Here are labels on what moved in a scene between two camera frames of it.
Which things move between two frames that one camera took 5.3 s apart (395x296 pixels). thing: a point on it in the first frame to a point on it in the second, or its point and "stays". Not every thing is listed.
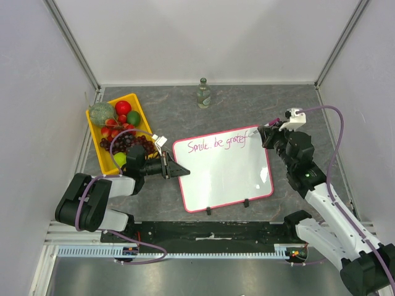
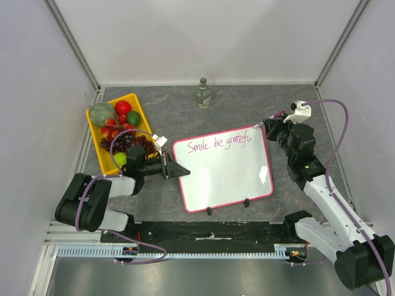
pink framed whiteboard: x=224 y=167 stays
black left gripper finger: x=179 y=171 stays
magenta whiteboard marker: x=271 y=123 to x=278 y=114
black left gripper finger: x=173 y=165 stays
